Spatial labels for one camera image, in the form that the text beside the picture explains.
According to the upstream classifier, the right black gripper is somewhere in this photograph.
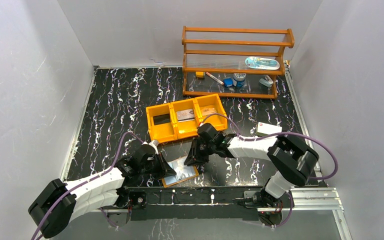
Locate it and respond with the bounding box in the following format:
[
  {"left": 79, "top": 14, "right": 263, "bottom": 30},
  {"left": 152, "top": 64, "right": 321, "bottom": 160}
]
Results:
[{"left": 183, "top": 137, "right": 216, "bottom": 166}]

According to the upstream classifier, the orange three-compartment plastic bin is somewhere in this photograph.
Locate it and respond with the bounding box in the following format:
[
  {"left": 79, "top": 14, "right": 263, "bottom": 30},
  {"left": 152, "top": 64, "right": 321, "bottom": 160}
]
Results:
[{"left": 146, "top": 94, "right": 228, "bottom": 143}]

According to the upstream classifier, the orange leather card holder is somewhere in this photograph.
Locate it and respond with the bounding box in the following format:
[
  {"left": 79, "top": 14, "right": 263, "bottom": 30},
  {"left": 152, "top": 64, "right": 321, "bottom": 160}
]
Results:
[{"left": 162, "top": 156, "right": 199, "bottom": 188}]

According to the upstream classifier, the white magnetic stripe card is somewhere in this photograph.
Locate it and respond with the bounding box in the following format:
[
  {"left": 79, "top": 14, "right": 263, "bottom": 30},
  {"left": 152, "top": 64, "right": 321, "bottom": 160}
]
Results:
[{"left": 176, "top": 108, "right": 195, "bottom": 122}]

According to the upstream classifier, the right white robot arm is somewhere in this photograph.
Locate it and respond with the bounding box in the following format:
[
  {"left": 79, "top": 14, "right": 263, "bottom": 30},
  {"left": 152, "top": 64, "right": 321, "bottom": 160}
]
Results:
[{"left": 184, "top": 123, "right": 319, "bottom": 207}]

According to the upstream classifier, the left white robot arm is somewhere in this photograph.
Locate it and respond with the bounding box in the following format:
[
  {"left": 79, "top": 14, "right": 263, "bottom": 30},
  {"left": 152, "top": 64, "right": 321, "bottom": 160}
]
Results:
[{"left": 28, "top": 140, "right": 176, "bottom": 240}]

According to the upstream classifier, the brown card in bin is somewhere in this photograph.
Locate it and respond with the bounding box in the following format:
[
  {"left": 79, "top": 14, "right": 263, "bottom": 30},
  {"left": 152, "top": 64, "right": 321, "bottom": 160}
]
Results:
[{"left": 200, "top": 106, "right": 217, "bottom": 117}]

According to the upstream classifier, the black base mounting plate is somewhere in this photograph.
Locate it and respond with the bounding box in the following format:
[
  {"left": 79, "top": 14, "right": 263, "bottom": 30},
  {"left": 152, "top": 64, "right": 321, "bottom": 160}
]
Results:
[{"left": 97, "top": 186, "right": 294, "bottom": 222}]

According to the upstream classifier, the white rectangular box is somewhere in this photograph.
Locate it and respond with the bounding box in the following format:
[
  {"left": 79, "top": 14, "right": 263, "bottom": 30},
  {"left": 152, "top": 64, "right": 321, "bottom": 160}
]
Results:
[{"left": 255, "top": 122, "right": 282, "bottom": 137}]

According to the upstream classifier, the small blue block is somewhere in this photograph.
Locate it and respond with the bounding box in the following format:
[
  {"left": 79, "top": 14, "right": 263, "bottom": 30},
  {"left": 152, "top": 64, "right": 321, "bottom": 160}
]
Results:
[{"left": 223, "top": 77, "right": 233, "bottom": 88}]

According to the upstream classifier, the red white marker pen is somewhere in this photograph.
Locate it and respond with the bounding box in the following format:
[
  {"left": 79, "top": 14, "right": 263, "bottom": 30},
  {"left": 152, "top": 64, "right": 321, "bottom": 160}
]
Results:
[{"left": 205, "top": 72, "right": 224, "bottom": 86}]

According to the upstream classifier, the small yellow block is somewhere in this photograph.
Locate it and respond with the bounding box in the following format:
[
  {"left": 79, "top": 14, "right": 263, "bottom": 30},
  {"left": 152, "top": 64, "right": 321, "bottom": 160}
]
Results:
[{"left": 195, "top": 71, "right": 206, "bottom": 79}]

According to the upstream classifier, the orange wooden shelf rack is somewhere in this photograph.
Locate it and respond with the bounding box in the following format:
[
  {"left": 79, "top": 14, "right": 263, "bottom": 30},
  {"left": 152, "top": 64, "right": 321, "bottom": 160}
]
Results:
[{"left": 181, "top": 26, "right": 295, "bottom": 99}]

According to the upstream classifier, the grey white stapler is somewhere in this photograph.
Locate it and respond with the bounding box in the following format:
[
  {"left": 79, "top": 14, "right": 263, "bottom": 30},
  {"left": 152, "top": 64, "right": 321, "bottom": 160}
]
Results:
[{"left": 259, "top": 75, "right": 274, "bottom": 88}]

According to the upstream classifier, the blister pack on shelf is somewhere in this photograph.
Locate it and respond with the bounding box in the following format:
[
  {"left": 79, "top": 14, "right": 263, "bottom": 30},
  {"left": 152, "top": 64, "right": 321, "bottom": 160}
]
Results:
[{"left": 244, "top": 56, "right": 280, "bottom": 71}]

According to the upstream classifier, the aluminium frame rail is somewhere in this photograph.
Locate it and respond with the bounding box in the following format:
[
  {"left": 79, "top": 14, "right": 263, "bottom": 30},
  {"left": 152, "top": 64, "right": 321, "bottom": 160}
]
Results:
[{"left": 37, "top": 187, "right": 354, "bottom": 240}]

